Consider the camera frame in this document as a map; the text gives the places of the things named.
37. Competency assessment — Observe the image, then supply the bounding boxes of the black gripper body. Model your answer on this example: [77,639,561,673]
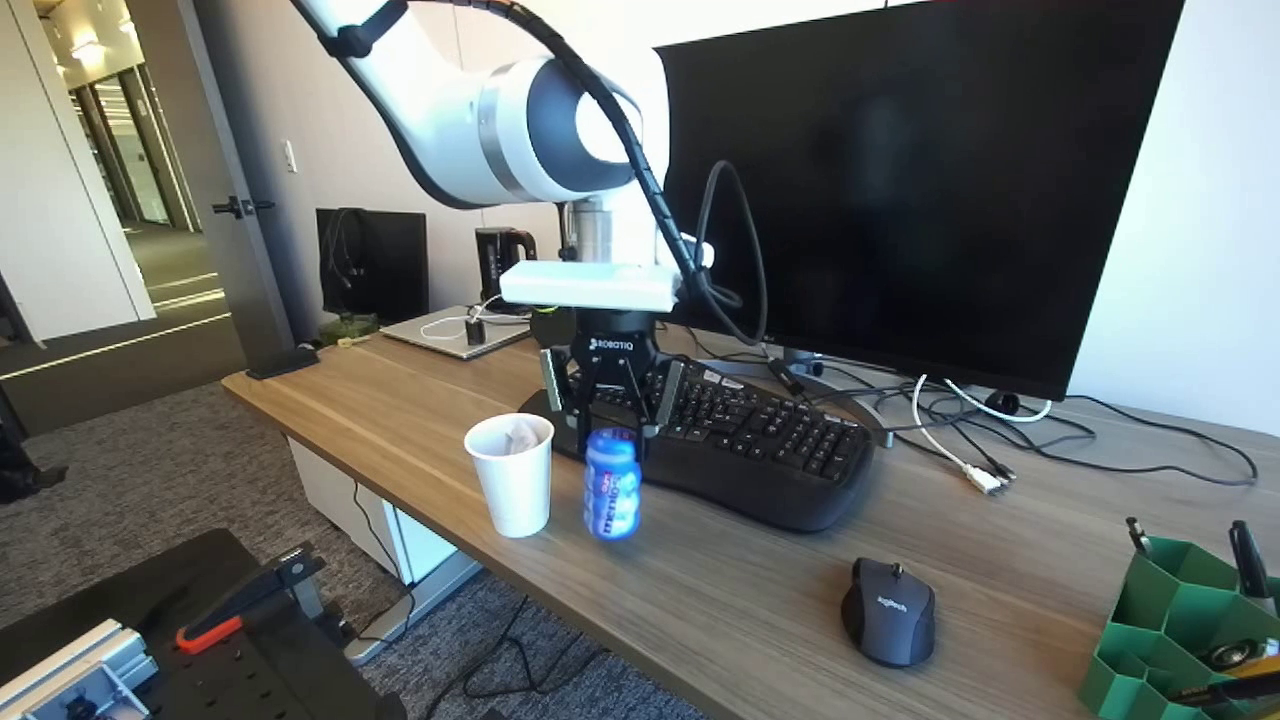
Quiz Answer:
[561,311,656,442]

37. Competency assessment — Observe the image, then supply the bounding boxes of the black computer monitor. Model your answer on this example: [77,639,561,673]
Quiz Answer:
[663,0,1185,394]

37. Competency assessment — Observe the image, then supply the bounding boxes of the silver laptop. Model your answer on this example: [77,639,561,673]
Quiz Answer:
[385,302,534,360]

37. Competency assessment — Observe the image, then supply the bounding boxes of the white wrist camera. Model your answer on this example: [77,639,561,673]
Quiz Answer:
[500,235,679,311]

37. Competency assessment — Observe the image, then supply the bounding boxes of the white usb cable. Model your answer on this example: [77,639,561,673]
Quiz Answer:
[908,373,1055,500]

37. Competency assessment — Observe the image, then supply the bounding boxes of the white paper cup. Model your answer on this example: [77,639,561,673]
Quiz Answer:
[464,412,557,541]

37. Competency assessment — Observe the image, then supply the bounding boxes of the orange black clamp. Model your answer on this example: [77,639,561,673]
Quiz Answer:
[173,541,333,658]

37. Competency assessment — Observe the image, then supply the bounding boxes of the green pen holder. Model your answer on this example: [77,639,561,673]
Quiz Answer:
[1081,521,1280,720]

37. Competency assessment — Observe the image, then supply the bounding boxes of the black cables behind monitor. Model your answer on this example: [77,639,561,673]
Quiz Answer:
[746,335,1263,492]

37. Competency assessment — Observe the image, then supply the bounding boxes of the blue plastic bottle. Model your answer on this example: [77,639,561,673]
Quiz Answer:
[585,428,644,541]

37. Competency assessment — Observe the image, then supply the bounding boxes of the black perforated robot cart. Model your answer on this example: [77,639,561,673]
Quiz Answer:
[0,530,409,720]

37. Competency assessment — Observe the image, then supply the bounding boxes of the small black adapter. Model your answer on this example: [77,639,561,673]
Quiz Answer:
[464,311,486,348]

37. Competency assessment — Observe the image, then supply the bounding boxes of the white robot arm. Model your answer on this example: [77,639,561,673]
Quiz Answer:
[292,0,699,435]

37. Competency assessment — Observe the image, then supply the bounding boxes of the black computer mouse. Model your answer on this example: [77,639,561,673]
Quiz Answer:
[841,555,936,667]

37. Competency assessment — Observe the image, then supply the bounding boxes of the black electric kettle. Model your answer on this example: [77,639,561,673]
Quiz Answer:
[477,229,536,300]

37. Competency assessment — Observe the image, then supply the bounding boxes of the black computer keyboard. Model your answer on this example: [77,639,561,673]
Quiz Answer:
[516,352,883,537]

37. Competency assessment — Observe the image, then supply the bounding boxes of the small black monitor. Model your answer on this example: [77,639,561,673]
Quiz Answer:
[318,207,429,323]

